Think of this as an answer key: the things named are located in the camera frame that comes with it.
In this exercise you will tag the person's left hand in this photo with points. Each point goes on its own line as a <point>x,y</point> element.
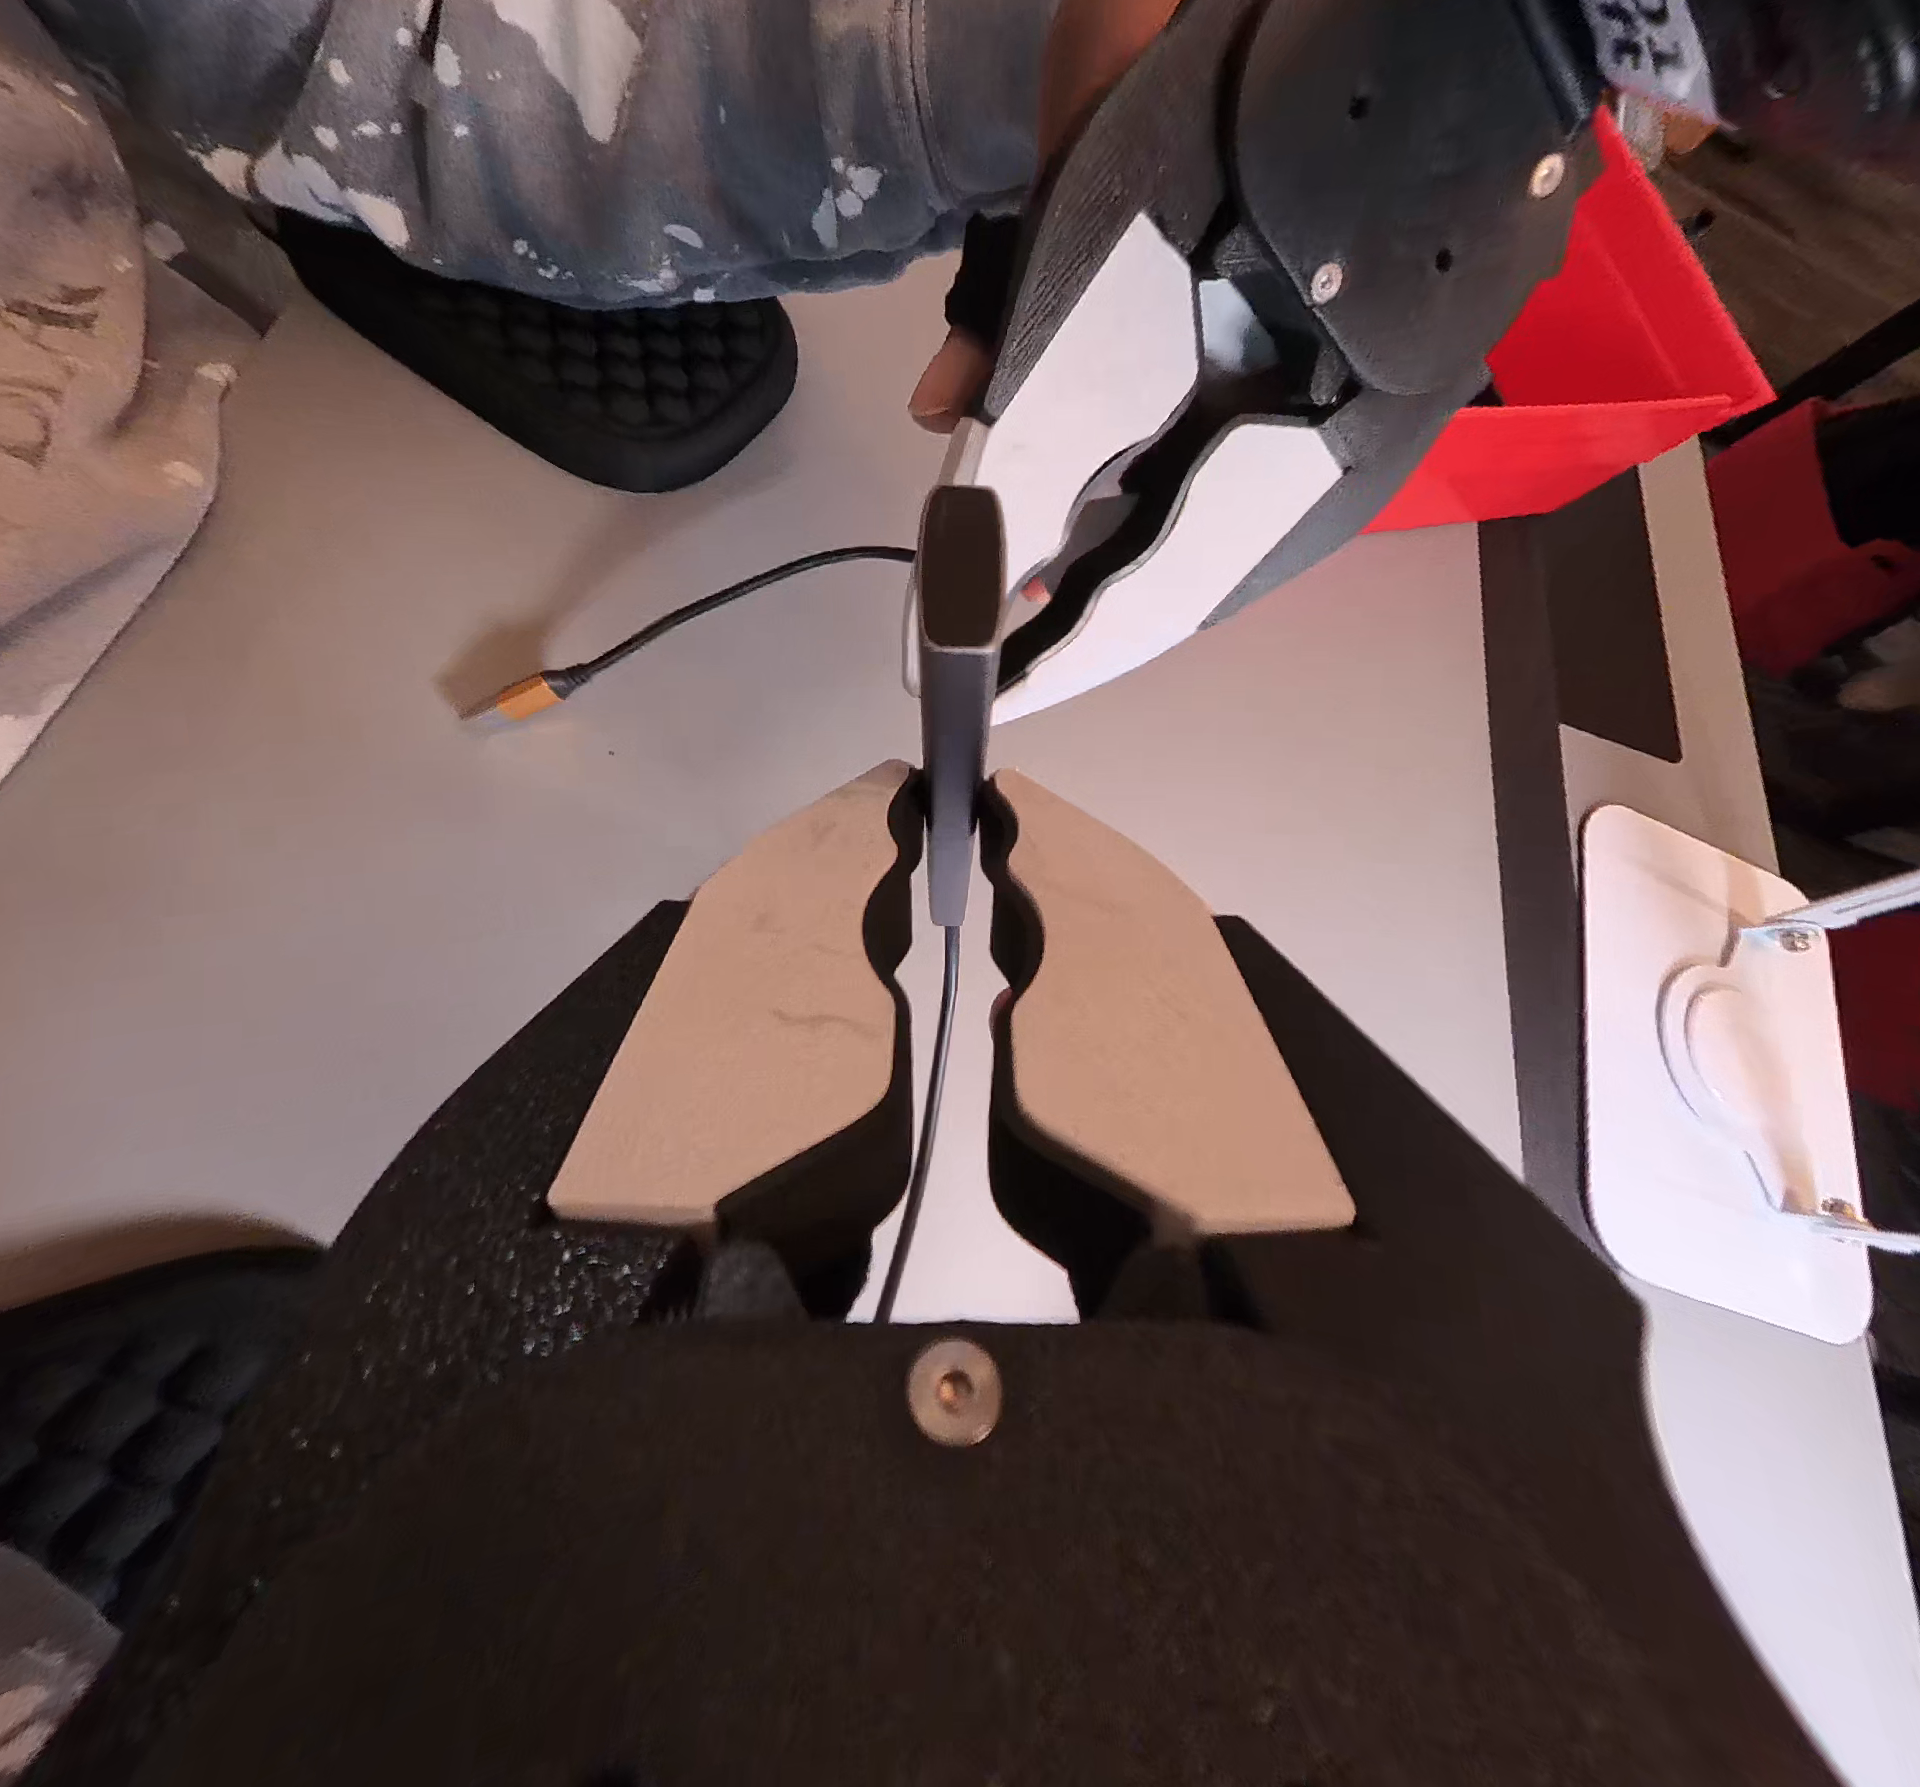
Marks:
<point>1140,3</point>

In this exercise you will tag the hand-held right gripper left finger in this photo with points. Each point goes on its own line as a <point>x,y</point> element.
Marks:
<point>722,1053</point>

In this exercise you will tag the white tablet stand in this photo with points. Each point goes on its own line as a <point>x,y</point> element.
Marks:
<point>1697,1142</point>

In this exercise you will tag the person's right forearm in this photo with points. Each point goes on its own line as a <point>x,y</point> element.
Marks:
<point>46,1668</point>

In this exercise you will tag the person's left forearm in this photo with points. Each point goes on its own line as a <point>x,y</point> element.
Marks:
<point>600,63</point>

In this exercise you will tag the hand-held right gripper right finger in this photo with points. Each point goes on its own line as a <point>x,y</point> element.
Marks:
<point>1170,1053</point>

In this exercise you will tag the red storage crate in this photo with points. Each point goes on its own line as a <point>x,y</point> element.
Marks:
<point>1801,572</point>

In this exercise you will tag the red storage bin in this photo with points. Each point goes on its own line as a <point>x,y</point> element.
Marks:
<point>1575,451</point>

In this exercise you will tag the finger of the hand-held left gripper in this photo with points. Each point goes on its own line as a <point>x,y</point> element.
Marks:
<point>1201,527</point>
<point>1095,362</point>

